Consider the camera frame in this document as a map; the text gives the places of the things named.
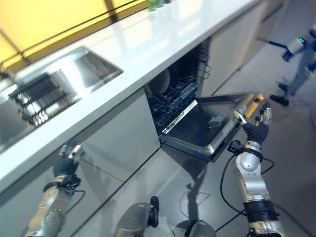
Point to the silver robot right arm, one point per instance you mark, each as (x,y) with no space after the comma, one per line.
(256,190)

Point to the silver robot leg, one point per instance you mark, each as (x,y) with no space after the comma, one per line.
(200,228)
(138,217)

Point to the stainless steel dishwasher door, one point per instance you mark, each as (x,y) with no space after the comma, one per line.
(197,126)

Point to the silver robot right leg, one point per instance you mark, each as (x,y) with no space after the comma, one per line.
(200,228)

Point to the stainless steel sink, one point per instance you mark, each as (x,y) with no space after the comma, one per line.
(49,93)

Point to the grey cabinet door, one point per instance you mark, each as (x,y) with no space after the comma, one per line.
(108,138)
(229,54)

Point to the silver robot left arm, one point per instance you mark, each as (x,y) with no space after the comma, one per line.
(47,205)

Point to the person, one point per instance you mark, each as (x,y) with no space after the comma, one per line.
(298,71)

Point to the silver robot left leg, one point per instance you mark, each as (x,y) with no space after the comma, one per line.
(138,217)

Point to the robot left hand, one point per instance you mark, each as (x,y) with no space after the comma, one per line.
(64,165)

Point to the black dish drying rack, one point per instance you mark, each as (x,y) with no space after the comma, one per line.
(39,96)

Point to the white handheld device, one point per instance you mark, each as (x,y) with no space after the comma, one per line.
(293,47)

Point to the grey detergent dispenser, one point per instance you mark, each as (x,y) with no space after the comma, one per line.
(217,121)

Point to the green bottle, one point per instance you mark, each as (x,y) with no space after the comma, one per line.
(155,4)

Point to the round plate in rack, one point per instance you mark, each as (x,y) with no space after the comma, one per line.
(163,81)

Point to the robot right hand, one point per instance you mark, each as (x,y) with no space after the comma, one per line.
(259,129)

